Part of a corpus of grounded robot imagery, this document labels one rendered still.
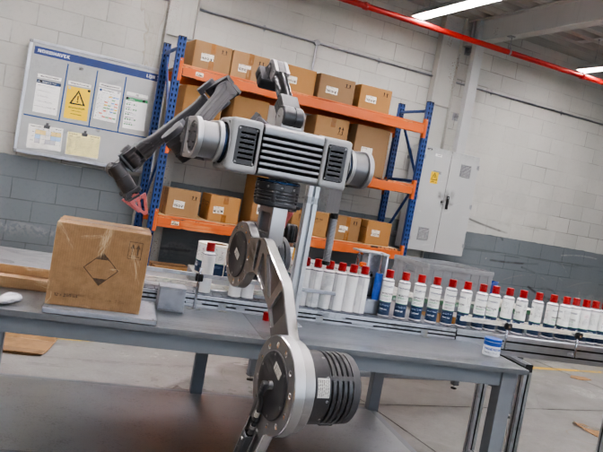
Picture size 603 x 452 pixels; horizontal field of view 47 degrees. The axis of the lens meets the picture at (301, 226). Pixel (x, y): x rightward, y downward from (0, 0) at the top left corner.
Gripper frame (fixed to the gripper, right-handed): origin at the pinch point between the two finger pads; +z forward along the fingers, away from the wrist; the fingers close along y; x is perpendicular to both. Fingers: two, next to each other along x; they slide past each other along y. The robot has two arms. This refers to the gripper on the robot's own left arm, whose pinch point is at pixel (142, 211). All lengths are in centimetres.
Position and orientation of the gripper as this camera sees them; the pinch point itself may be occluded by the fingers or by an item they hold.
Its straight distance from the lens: 260.5
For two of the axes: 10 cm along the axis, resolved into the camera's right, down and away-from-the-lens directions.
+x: -7.9, 5.2, -3.2
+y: -4.4, -1.1, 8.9
